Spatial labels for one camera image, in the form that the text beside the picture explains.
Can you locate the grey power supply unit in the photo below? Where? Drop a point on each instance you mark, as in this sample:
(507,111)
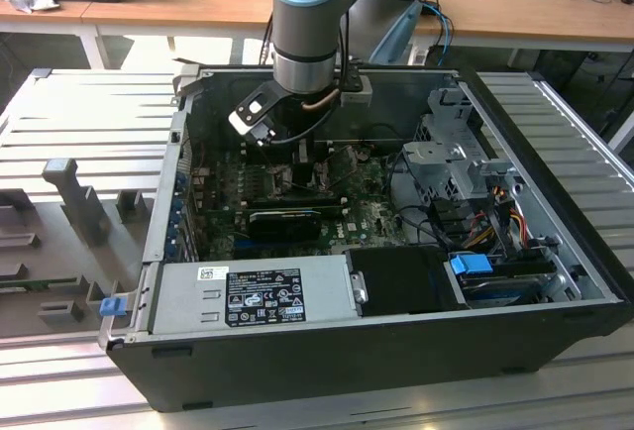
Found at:
(178,301)

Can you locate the black open PC case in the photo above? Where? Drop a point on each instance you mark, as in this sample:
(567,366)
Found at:
(347,365)

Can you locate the silver metal drive cage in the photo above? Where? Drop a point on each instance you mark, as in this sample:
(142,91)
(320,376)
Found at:
(436,157)

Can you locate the black label sticker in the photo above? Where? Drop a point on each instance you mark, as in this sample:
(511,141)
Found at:
(266,297)

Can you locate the CPU socket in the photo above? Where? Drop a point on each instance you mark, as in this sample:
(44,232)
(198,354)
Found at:
(280,183)

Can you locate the black graphics card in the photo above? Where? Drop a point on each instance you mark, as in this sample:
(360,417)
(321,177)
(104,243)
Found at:
(285,227)

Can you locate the blue plastic case latch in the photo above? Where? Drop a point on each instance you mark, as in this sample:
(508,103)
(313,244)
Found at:
(112,307)

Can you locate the small grey wrist camera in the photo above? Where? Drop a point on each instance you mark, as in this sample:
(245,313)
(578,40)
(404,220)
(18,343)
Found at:
(356,93)

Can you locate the black RAM slot bank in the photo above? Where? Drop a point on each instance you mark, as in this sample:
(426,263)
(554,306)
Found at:
(297,199)
(324,150)

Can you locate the wooden desk white frame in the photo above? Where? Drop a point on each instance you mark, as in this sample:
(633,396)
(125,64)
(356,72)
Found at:
(520,16)
(148,9)

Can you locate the thin metal locking lever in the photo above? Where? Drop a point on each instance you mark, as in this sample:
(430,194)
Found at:
(348,181)
(270,160)

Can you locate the round coin battery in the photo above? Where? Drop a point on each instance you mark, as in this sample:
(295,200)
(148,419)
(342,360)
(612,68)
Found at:
(364,155)

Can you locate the green motherboard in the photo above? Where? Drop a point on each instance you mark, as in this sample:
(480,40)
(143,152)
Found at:
(369,212)

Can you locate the hard disk in blue carrier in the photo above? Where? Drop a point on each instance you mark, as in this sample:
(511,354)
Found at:
(468,265)

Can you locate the white barcode sticker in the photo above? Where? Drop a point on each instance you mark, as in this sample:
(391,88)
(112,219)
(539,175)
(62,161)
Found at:
(213,272)

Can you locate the grey parts rack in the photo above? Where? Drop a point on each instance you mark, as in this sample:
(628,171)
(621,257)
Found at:
(74,202)

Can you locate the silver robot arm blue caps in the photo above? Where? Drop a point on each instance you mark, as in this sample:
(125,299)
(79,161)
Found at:
(302,29)

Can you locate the silver metal shroud latch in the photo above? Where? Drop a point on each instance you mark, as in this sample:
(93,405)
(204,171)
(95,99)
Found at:
(359,289)

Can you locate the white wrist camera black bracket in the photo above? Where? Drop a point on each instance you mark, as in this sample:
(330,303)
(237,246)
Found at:
(251,115)

